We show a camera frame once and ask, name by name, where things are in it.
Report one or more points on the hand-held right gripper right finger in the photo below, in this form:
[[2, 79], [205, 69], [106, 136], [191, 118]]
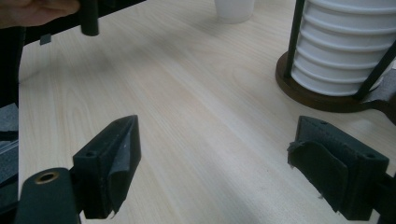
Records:
[[339, 165]]

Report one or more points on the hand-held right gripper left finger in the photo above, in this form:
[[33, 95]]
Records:
[[102, 168]]

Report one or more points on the black double cup holder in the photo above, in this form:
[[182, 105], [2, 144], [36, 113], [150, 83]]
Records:
[[311, 99]]

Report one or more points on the short stack of white cups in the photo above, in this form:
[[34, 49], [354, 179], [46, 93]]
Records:
[[342, 46]]

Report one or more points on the single white paper cup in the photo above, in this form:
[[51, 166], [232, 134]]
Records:
[[234, 11]]

